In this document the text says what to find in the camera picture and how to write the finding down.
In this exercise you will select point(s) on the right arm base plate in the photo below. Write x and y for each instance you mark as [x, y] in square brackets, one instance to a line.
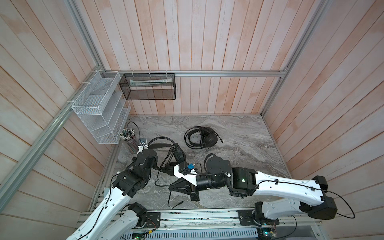
[247, 216]

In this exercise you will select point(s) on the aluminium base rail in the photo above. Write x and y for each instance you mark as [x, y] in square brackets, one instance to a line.
[220, 218]

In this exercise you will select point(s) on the black mesh wall basket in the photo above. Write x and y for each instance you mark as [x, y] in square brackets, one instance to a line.
[140, 86]

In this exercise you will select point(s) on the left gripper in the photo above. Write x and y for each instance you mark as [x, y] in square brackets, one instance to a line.
[155, 165]

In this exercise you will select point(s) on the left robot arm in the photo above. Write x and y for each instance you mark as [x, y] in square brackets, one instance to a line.
[99, 225]

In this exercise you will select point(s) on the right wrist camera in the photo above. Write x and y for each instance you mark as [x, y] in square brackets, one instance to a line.
[186, 171]

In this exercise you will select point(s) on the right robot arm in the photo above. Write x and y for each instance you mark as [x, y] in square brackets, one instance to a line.
[295, 196]

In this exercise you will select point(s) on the clear cup of pencils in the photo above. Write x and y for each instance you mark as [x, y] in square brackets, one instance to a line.
[129, 137]

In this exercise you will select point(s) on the white wire mesh shelf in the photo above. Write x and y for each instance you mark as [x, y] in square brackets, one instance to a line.
[101, 107]

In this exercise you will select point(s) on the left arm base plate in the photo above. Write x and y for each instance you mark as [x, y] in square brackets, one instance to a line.
[149, 220]

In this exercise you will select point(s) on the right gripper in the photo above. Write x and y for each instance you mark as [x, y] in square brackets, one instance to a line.
[188, 189]

